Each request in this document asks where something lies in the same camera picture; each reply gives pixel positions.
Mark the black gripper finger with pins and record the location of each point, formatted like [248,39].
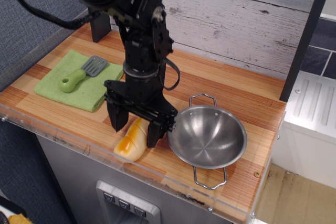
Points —
[156,131]
[118,114]

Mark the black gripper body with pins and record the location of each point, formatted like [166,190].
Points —
[144,97]

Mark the toy bread loaf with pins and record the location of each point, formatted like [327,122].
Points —
[134,143]

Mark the steel colander bowl with handles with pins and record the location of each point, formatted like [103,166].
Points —
[208,137]

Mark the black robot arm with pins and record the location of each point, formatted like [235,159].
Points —
[147,44]

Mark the green folded cloth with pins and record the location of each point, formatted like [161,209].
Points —
[88,94]

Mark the silver dispenser button panel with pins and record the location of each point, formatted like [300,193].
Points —
[119,206]

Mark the yellow object at corner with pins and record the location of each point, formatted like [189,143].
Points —
[19,219]

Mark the white appliance with ridged top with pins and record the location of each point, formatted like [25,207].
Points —
[306,138]

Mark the green handled grey spatula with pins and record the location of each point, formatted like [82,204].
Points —
[92,67]

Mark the dark left shelf post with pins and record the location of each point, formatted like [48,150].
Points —
[100,26]

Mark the dark shelf post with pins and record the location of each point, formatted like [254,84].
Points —
[100,26]
[303,45]

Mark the dark right shelf post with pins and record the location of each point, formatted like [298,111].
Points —
[303,45]

